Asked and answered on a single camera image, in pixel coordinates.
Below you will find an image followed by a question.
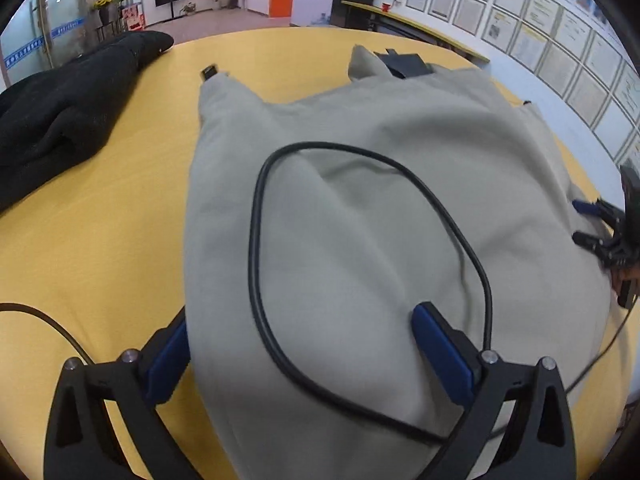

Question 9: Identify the beige and black jacket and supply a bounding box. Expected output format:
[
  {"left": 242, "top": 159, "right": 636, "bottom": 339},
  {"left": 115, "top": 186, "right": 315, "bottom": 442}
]
[{"left": 184, "top": 48, "right": 612, "bottom": 479}]

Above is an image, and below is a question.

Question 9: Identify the person's right hand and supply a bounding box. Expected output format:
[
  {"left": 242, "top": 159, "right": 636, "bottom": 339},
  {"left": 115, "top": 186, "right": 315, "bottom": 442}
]
[{"left": 611, "top": 266, "right": 640, "bottom": 295}]

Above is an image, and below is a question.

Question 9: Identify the yellow side table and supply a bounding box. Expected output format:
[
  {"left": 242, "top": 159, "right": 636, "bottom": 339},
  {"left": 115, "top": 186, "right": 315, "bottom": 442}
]
[{"left": 341, "top": 0, "right": 490, "bottom": 65}]

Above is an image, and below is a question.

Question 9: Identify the black cabinet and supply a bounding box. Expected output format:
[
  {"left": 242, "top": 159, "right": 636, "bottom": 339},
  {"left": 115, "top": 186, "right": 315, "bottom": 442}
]
[{"left": 328, "top": 0, "right": 378, "bottom": 31}]

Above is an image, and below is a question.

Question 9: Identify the black folded garment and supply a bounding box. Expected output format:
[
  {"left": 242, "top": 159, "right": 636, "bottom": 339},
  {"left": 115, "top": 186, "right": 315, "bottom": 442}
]
[{"left": 1, "top": 30, "right": 174, "bottom": 211}]

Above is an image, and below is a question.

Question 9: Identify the red white crates stack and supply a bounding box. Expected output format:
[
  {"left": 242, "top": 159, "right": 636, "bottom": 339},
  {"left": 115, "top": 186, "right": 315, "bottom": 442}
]
[{"left": 122, "top": 3, "right": 145, "bottom": 32}]

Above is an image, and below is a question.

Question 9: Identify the sunflower vase on stand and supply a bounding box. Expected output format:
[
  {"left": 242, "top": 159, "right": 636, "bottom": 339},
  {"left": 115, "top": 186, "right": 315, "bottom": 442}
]
[{"left": 91, "top": 0, "right": 125, "bottom": 26}]

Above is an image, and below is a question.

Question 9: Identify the black cable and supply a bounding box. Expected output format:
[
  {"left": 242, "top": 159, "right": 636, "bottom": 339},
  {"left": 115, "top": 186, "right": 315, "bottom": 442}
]
[{"left": 0, "top": 140, "right": 633, "bottom": 447}]

